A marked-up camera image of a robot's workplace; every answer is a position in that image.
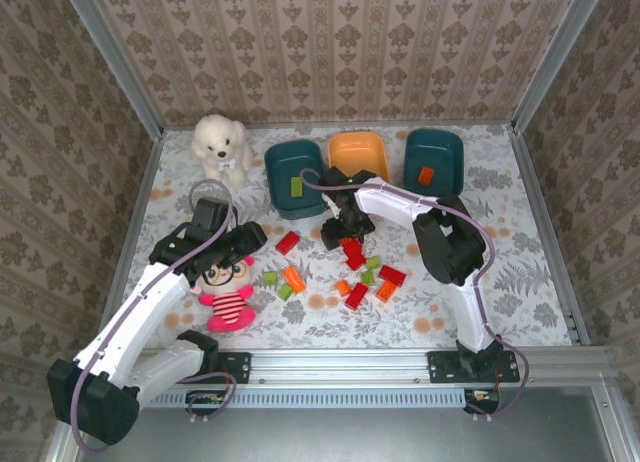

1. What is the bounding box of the slotted cable duct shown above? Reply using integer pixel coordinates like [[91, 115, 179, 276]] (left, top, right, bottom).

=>
[[149, 387, 467, 409]]

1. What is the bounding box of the aluminium frame post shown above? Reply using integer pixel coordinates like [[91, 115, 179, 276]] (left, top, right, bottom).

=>
[[510, 0, 610, 133], [58, 0, 165, 139]]

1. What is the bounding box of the orange plastic container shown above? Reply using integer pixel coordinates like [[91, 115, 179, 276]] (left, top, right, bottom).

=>
[[327, 131, 391, 183]]

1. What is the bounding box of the long orange lego brick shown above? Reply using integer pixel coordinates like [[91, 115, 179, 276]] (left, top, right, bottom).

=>
[[281, 265, 307, 296]]

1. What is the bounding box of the floral tablecloth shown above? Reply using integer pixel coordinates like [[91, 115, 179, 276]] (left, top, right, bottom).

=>
[[117, 124, 574, 352]]

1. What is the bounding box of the aluminium table side rail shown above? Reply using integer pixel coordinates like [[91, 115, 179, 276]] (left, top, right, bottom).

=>
[[101, 129, 165, 354], [508, 125, 592, 347]]

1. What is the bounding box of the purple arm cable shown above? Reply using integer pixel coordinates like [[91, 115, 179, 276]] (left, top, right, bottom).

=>
[[299, 168, 530, 423], [69, 179, 237, 453]]

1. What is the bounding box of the plush doll with glasses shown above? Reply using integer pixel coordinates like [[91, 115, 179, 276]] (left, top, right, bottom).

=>
[[192, 255, 259, 333]]

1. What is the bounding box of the white plush dog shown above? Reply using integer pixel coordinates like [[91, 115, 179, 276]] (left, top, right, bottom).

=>
[[191, 113, 254, 191]]

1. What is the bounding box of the aluminium mounting rail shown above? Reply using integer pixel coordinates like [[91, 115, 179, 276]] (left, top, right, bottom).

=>
[[134, 348, 610, 384]]

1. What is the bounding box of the teal plastic container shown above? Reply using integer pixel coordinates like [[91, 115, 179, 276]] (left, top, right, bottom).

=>
[[263, 139, 331, 221], [402, 129, 465, 198]]

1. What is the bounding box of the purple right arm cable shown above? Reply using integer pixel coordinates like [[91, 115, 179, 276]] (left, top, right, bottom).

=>
[[299, 168, 530, 423]]

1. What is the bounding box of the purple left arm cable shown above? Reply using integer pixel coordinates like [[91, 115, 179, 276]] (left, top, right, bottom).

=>
[[69, 179, 237, 453]]

